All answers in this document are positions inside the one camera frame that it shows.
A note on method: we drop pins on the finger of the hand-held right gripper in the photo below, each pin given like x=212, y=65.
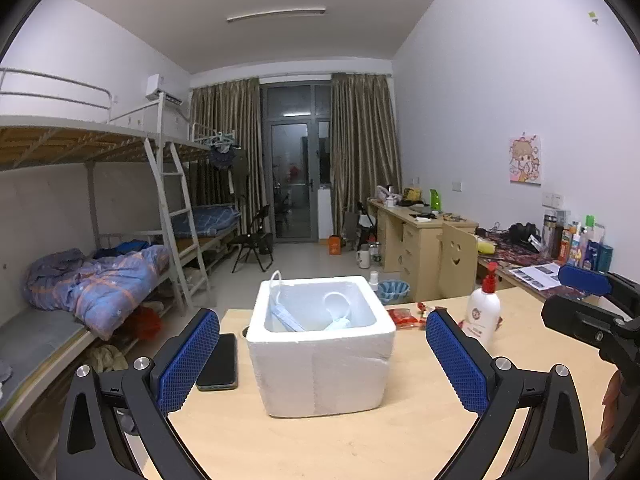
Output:
x=582, y=280
x=585, y=322

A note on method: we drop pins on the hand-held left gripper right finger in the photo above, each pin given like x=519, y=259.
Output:
x=455, y=365

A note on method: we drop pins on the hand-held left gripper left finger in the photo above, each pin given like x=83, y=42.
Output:
x=187, y=360

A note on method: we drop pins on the white foam box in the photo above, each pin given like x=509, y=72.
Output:
x=320, y=370

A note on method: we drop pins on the person's right hand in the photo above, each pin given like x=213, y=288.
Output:
x=611, y=405

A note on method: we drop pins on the black smartphone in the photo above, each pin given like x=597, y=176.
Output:
x=217, y=362

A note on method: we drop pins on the row of toiletry bottles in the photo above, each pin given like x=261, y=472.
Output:
x=590, y=247

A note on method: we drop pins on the red snack packet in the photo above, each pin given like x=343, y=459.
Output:
x=465, y=326
x=402, y=319

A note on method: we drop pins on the printed paper sheets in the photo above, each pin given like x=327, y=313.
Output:
x=537, y=274

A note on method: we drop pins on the red cloth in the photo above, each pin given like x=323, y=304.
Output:
x=147, y=324

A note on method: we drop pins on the orange snack packet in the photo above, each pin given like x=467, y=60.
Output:
x=431, y=309

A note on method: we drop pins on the white lotion pump bottle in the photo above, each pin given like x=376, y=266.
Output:
x=482, y=310

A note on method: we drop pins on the black headphones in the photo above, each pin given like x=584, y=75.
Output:
x=522, y=235

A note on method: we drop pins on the patterned desk cloth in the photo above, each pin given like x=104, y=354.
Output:
x=510, y=255

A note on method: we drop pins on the beige cloth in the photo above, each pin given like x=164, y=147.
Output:
x=105, y=359

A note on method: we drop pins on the blue waste basket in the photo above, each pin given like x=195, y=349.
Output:
x=394, y=292

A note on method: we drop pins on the yellow sponge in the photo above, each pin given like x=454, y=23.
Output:
x=486, y=246

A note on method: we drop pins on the wooden chair with smiley cutout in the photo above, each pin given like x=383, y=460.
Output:
x=457, y=255

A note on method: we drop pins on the blue plaid quilt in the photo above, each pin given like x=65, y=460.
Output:
x=100, y=285

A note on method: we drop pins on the clear spray bottle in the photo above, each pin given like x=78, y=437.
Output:
x=374, y=280

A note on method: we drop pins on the light wooden desk with drawers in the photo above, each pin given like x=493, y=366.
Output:
x=415, y=245

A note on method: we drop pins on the dark blue garment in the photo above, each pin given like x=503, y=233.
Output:
x=125, y=248

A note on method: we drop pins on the black folding chair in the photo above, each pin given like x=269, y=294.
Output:
x=255, y=240

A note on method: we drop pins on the white mug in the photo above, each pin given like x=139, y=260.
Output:
x=362, y=260

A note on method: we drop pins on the blue plaid mattress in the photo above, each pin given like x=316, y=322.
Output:
x=217, y=220

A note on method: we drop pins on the grey mattress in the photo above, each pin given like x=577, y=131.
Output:
x=30, y=340

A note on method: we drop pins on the orange box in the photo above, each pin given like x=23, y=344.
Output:
x=335, y=246

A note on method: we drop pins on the white kettle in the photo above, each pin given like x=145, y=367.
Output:
x=386, y=197

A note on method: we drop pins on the white bunk bed ladder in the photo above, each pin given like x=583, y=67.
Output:
x=172, y=175

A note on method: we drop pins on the hanging dark clothes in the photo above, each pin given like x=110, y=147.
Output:
x=230, y=165

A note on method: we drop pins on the clothes drying hanger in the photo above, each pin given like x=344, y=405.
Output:
x=220, y=140

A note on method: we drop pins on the brown curtain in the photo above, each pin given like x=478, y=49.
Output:
x=225, y=120
x=365, y=135

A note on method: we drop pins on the white metal bunk bed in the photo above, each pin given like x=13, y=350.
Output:
x=145, y=115
x=50, y=140

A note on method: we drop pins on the white air conditioner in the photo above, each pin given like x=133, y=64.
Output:
x=162, y=89

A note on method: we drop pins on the glass balcony door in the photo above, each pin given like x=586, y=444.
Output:
x=295, y=105

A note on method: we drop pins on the ceiling tube light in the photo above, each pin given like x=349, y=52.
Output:
x=275, y=14

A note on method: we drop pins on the white wall socket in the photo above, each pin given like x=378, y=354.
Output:
x=551, y=199

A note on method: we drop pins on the cartoon wall poster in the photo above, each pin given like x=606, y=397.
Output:
x=525, y=160

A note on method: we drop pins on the white wall switch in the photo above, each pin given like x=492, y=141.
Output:
x=457, y=185

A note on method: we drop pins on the green wall hook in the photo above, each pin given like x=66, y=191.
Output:
x=594, y=16

